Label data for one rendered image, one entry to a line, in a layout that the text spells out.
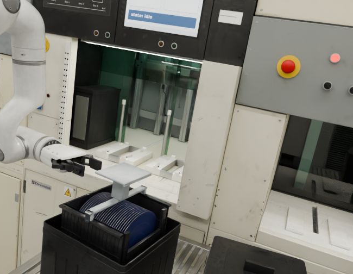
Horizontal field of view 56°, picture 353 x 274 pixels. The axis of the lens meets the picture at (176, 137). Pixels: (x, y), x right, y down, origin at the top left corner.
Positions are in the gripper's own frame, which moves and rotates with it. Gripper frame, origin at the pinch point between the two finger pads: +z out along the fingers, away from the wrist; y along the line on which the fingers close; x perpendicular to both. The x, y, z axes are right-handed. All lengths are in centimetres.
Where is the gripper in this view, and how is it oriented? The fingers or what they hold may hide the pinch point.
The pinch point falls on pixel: (88, 167)
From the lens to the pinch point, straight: 97.6
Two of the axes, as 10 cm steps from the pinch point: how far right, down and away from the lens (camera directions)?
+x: 1.8, -9.6, -2.3
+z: 8.5, 2.7, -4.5
